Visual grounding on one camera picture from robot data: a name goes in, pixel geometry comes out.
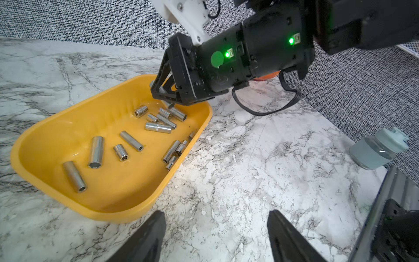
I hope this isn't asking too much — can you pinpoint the short chrome socket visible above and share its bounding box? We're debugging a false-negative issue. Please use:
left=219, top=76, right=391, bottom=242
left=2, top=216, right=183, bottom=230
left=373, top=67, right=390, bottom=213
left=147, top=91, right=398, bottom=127
left=133, top=105, right=148, bottom=119

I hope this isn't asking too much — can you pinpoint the long chrome socket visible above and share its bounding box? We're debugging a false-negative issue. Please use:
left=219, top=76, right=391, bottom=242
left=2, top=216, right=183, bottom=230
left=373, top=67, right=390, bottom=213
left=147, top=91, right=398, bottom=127
left=169, top=107, right=187, bottom=122

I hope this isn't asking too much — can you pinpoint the orange decorative pumpkin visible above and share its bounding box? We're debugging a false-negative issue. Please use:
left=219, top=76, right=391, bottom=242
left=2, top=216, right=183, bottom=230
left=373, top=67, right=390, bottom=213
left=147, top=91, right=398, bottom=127
left=253, top=71, right=281, bottom=81

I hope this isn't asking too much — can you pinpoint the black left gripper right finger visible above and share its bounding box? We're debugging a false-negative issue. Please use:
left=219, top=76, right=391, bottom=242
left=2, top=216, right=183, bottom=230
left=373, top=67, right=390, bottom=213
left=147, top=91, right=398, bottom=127
left=267, top=210, right=325, bottom=262

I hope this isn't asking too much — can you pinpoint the mint green cup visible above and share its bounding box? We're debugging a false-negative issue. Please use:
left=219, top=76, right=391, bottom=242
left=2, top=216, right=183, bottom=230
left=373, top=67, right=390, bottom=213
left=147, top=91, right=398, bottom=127
left=349, top=127, right=409, bottom=170

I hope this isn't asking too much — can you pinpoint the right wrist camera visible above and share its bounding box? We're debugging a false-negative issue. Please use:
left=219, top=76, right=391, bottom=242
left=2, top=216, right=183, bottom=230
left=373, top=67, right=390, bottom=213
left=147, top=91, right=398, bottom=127
left=150, top=0, right=211, bottom=46

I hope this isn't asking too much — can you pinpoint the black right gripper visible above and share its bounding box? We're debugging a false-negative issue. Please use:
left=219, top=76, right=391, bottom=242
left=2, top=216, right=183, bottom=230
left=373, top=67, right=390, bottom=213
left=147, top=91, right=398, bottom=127
left=151, top=24, right=254, bottom=106

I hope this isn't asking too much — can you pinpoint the yellow plastic storage box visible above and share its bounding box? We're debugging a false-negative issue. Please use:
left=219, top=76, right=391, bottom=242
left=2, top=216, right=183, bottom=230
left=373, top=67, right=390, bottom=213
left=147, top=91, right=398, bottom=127
left=10, top=75, right=213, bottom=223

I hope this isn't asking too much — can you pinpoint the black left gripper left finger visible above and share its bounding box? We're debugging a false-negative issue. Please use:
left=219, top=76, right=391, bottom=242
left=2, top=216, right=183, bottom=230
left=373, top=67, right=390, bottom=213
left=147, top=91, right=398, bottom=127
left=108, top=210, right=167, bottom=262

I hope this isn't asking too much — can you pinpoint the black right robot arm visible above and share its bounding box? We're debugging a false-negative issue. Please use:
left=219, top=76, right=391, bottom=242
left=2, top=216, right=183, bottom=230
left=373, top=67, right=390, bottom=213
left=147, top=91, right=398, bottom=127
left=151, top=1, right=419, bottom=106

